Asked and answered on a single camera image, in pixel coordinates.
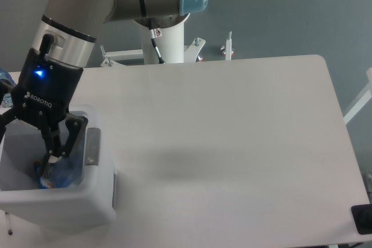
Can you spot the blue snack packet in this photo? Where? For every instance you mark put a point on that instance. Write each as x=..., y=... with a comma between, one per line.
x=44, y=180

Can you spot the black device at table edge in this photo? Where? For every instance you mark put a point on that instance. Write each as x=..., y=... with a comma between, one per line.
x=362, y=218

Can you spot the white frame bar right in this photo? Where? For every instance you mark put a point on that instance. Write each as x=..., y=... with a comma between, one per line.
x=362, y=98

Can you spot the white trash can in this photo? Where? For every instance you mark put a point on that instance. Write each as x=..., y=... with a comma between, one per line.
x=91, y=202

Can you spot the white pedestal foot bracket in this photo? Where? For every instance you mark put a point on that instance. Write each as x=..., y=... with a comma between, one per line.
x=191, y=53

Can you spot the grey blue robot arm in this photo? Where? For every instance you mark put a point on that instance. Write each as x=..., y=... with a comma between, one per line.
x=69, y=29

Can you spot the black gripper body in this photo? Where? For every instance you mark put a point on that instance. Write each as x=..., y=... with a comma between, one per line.
x=47, y=86

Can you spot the clear plastic bottle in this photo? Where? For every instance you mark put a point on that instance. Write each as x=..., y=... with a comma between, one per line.
x=67, y=171

